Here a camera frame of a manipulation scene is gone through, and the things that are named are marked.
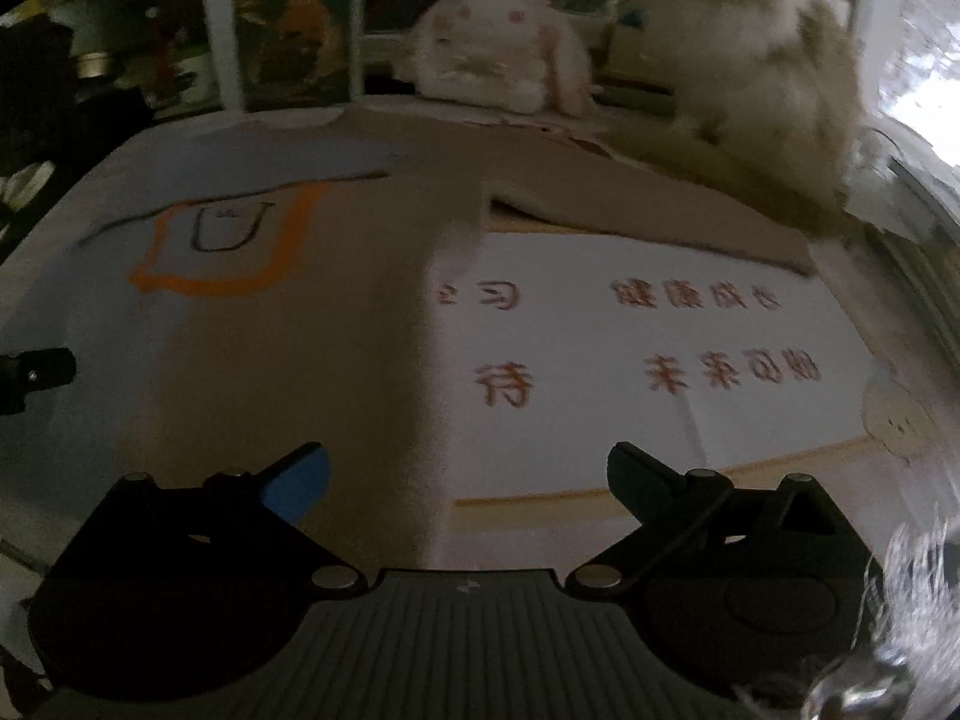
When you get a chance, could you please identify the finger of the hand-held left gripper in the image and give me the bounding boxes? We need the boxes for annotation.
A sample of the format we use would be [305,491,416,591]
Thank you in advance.
[0,347,77,417]

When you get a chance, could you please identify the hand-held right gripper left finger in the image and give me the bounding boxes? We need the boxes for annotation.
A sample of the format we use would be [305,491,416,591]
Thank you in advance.
[52,441,368,601]

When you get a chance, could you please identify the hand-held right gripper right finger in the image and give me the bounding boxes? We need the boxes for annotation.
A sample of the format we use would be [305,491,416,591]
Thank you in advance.
[568,441,875,601]

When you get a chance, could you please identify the beige and blue sweatshirt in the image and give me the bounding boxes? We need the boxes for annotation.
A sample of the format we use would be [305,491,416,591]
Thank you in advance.
[0,105,820,575]

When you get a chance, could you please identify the pink cartoon printed mat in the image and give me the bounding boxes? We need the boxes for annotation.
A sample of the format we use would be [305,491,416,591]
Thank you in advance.
[0,94,960,586]

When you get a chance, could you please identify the black cloth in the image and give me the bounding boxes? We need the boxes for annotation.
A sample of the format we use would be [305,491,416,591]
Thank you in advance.
[0,19,80,188]

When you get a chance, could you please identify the white fluffy pompom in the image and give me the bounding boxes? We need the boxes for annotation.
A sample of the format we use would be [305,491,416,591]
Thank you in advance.
[862,514,960,720]

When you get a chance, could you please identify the fluffy beige cat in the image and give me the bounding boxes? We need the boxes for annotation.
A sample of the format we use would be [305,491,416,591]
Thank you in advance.
[607,0,865,235]

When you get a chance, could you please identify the orange cover book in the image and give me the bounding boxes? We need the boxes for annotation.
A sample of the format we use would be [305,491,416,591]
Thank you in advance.
[232,0,355,111]

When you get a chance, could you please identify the white plush bunny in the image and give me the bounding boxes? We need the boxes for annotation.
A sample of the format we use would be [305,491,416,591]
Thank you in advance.
[394,0,602,119]

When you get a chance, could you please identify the metal key ring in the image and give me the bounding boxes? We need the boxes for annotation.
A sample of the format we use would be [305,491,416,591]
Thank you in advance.
[806,652,917,720]

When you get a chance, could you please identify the white shelf post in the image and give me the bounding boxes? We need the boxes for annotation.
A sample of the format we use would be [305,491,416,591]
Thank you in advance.
[197,0,250,115]

